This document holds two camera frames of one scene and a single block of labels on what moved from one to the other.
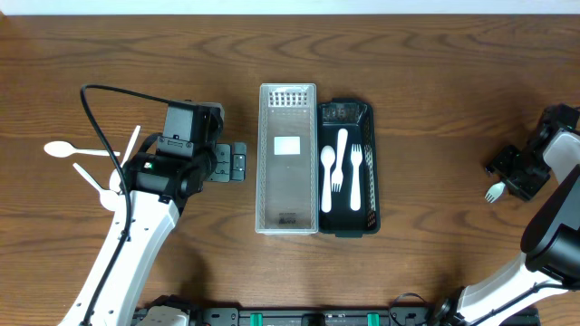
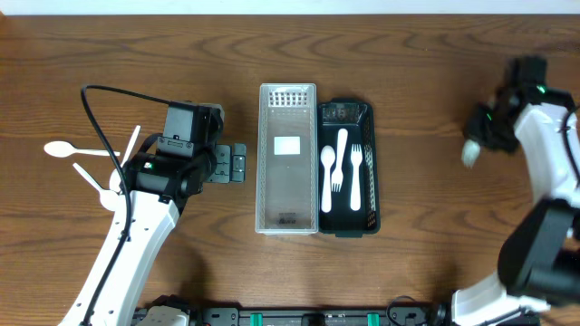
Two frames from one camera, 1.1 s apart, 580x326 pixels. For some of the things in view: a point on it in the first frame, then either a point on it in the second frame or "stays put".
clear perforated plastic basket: (287, 159) stays put
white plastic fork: (356, 158) stays put
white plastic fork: (337, 177) stays put
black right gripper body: (526, 174) to (484, 126)
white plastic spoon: (327, 158) stays put
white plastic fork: (495, 191) to (469, 152)
